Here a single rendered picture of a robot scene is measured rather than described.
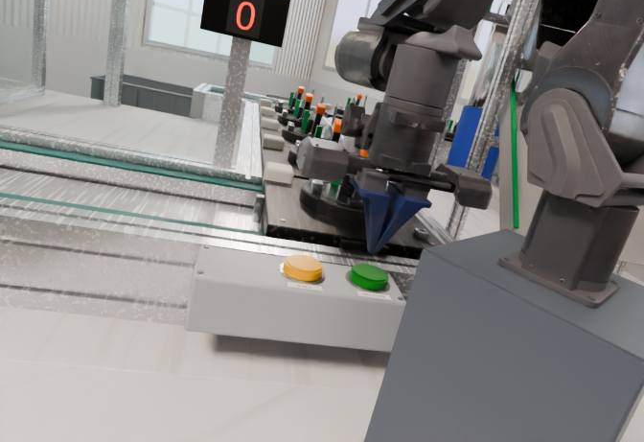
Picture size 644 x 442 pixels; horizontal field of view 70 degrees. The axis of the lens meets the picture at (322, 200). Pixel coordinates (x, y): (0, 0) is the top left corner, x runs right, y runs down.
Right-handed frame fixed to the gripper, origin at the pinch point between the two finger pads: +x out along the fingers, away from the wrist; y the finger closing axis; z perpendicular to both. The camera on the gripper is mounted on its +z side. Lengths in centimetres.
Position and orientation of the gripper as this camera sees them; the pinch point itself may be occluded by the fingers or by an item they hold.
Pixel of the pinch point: (379, 221)
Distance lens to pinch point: 47.0
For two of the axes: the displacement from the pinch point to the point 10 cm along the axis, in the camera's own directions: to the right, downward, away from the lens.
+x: -2.2, 9.3, 2.9
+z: -1.4, -3.3, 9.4
